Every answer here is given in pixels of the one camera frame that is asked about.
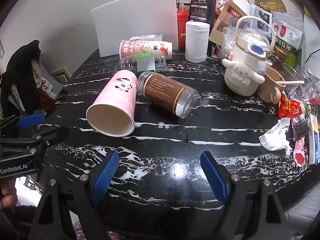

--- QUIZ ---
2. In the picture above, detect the woven straw hat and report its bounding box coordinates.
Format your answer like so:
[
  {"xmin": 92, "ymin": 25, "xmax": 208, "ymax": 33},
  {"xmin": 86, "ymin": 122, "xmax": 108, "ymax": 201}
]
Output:
[{"xmin": 254, "ymin": 0, "xmax": 287, "ymax": 13}]

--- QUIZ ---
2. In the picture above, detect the cream cartoon water bottle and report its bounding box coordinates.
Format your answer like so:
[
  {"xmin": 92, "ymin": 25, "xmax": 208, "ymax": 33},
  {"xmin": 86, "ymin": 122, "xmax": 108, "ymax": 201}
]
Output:
[{"xmin": 222, "ymin": 15, "xmax": 276, "ymax": 97}]

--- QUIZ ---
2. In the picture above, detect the red candy wrapper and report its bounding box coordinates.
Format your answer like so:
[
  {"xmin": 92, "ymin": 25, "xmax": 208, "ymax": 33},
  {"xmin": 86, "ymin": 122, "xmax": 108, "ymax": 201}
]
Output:
[{"xmin": 278, "ymin": 94, "xmax": 303, "ymax": 118}]

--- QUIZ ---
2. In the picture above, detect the person's left hand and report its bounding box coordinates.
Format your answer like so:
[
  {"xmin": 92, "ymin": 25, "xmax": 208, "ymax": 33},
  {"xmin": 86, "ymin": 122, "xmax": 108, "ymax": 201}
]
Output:
[{"xmin": 0, "ymin": 176, "xmax": 18, "ymax": 209}]

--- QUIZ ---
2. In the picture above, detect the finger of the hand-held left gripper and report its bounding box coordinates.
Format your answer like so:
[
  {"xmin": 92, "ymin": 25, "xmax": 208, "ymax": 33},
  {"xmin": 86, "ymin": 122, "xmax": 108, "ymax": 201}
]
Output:
[
  {"xmin": 25, "ymin": 126, "xmax": 70, "ymax": 150},
  {"xmin": 0, "ymin": 113, "xmax": 47, "ymax": 133}
]

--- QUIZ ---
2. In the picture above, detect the white board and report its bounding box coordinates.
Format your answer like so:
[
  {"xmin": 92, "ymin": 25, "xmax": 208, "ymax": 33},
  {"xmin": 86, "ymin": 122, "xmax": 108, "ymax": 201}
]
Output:
[{"xmin": 91, "ymin": 0, "xmax": 179, "ymax": 58}]

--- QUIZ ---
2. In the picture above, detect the pink paper cup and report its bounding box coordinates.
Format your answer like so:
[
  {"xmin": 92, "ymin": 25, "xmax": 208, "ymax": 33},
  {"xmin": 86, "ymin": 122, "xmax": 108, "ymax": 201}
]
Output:
[{"xmin": 86, "ymin": 70, "xmax": 138, "ymax": 137}]

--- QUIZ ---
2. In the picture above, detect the brown paper box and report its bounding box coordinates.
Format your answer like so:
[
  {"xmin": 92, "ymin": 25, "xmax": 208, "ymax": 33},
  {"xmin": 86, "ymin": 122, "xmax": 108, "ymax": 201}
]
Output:
[{"xmin": 209, "ymin": 0, "xmax": 250, "ymax": 46}]

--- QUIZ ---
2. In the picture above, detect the pink printed cup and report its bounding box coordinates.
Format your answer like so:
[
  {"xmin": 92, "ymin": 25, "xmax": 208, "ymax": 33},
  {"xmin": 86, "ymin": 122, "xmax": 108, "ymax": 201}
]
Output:
[{"xmin": 119, "ymin": 39, "xmax": 173, "ymax": 60}]

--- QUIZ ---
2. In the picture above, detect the clear jar with green label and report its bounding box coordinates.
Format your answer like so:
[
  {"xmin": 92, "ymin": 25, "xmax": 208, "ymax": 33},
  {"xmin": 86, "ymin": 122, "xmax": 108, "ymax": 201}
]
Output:
[{"xmin": 118, "ymin": 55, "xmax": 167, "ymax": 72}]

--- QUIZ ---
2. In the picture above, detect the crumpled white tissue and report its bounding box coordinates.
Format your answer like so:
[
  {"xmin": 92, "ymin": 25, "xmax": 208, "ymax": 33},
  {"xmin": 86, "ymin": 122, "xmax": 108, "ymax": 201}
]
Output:
[{"xmin": 258, "ymin": 117, "xmax": 292, "ymax": 155}]

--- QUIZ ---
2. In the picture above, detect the black coffee bag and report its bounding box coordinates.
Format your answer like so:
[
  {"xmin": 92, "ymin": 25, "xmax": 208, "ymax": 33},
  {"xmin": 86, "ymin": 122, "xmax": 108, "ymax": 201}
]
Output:
[{"xmin": 179, "ymin": 0, "xmax": 217, "ymax": 27}]

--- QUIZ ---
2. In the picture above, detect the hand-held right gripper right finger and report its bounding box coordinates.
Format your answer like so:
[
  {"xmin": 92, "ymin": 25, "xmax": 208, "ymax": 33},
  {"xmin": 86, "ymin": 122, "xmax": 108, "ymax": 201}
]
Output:
[{"xmin": 200, "ymin": 151, "xmax": 293, "ymax": 240}]

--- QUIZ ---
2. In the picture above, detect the red bottle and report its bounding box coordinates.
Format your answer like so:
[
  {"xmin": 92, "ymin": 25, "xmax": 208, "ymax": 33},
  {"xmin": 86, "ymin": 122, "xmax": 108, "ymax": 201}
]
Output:
[{"xmin": 177, "ymin": 8, "xmax": 188, "ymax": 53}]

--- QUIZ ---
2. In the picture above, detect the black cloth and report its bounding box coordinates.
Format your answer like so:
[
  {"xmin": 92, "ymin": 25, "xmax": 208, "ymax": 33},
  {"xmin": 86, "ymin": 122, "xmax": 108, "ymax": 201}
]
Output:
[{"xmin": 0, "ymin": 39, "xmax": 43, "ymax": 117}]

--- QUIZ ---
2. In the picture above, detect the pink snack wrapper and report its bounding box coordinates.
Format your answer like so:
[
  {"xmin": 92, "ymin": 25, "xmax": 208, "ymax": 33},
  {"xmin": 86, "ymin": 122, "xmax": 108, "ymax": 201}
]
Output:
[{"xmin": 293, "ymin": 137, "xmax": 307, "ymax": 167}]

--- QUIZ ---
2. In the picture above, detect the blue and white packet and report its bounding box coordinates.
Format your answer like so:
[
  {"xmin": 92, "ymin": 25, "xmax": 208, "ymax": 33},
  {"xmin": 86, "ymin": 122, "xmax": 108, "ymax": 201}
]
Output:
[{"xmin": 307, "ymin": 115, "xmax": 320, "ymax": 165}]

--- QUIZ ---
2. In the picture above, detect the white and green snack bag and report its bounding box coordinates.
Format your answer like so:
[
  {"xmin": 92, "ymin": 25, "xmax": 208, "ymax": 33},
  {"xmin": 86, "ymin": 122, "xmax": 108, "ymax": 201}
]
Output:
[{"xmin": 271, "ymin": 11, "xmax": 303, "ymax": 51}]

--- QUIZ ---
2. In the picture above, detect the white toilet paper roll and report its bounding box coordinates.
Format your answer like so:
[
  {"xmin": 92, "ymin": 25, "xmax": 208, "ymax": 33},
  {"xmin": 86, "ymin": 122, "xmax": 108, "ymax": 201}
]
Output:
[{"xmin": 185, "ymin": 21, "xmax": 210, "ymax": 63}]

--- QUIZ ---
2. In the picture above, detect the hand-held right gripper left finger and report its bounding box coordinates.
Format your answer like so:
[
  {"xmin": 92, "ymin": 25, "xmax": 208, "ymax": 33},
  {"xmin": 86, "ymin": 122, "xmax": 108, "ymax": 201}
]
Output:
[{"xmin": 28, "ymin": 150, "xmax": 120, "ymax": 240}]

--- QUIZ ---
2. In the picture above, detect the clear jar with brown label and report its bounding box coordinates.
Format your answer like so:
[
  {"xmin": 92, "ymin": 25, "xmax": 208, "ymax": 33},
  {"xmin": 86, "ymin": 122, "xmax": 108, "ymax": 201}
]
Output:
[{"xmin": 137, "ymin": 71, "xmax": 199, "ymax": 119}]

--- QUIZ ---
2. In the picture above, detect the beige mug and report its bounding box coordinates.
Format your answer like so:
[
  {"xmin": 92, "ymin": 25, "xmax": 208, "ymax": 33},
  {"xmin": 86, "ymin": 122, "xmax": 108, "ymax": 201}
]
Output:
[{"xmin": 257, "ymin": 66, "xmax": 287, "ymax": 105}]

